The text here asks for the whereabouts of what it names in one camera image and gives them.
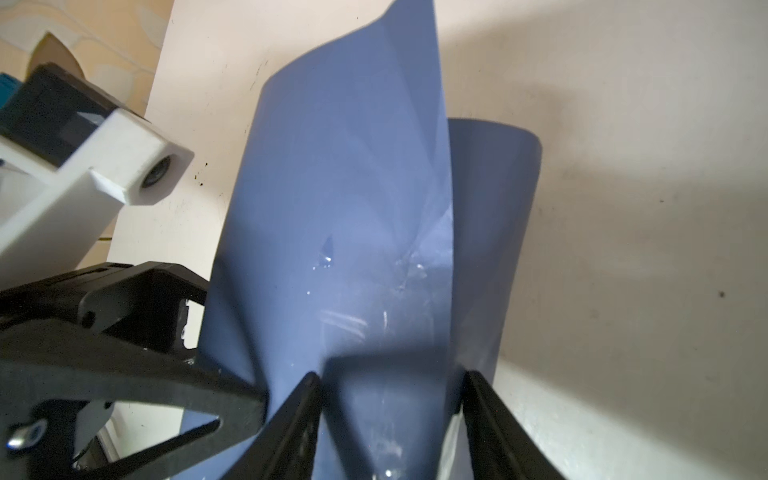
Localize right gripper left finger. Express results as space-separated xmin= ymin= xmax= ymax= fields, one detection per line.
xmin=223 ymin=372 xmax=323 ymax=480

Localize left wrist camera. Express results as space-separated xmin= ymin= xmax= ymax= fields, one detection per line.
xmin=1 ymin=63 xmax=194 ymax=289

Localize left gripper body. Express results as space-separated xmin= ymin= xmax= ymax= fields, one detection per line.
xmin=1 ymin=262 xmax=209 ymax=360

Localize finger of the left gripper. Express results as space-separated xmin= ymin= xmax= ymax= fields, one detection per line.
xmin=1 ymin=319 xmax=266 ymax=479

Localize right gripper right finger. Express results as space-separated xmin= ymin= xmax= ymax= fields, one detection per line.
xmin=461 ymin=370 xmax=564 ymax=480

